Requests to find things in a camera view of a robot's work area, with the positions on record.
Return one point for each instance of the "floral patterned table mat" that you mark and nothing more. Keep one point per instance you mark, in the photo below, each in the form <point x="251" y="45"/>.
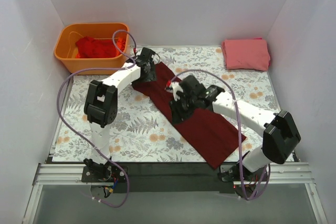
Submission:
<point x="140" y="133"/>

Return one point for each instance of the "orange t shirt in bin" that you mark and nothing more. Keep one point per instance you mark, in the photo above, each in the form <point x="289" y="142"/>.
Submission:
<point x="120" y="43"/>

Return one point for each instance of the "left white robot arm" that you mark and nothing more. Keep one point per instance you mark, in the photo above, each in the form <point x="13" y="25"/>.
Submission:
<point x="101" y="108"/>

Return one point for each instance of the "bright red t shirt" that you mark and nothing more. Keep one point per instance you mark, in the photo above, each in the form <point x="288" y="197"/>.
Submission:
<point x="89" y="47"/>

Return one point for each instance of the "dark red t shirt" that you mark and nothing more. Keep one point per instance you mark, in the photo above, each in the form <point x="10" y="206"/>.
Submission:
<point x="213" y="137"/>

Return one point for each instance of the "folded pink t shirt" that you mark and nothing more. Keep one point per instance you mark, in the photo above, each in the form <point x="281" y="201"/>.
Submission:
<point x="248" y="54"/>

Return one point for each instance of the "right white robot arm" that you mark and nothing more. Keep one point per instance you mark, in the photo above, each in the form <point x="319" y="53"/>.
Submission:
<point x="277" y="129"/>

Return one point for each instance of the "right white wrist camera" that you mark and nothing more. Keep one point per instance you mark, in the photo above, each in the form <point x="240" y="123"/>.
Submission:
<point x="175" y="89"/>

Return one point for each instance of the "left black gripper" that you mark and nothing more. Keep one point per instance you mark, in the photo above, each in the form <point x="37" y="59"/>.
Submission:
<point x="149" y="74"/>

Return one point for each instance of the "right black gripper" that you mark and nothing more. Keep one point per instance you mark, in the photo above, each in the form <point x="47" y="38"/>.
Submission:
<point x="181" y="107"/>

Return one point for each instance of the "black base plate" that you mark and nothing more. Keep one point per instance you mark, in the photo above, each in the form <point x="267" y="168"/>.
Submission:
<point x="160" y="177"/>

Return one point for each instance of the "orange plastic bin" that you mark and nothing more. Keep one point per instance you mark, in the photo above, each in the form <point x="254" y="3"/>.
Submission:
<point x="66" y="50"/>

